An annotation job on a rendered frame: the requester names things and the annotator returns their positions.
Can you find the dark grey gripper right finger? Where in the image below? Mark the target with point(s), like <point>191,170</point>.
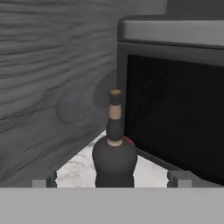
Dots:
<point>178,180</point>

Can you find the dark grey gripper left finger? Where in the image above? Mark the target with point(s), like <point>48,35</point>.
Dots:
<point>50,180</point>

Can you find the red round object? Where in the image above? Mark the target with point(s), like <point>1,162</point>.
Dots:
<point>130,140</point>

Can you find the dark bottle with tan neck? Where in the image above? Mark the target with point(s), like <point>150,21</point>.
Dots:
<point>115,160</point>

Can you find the black microwave oven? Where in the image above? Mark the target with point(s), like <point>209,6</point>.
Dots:
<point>175,110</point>

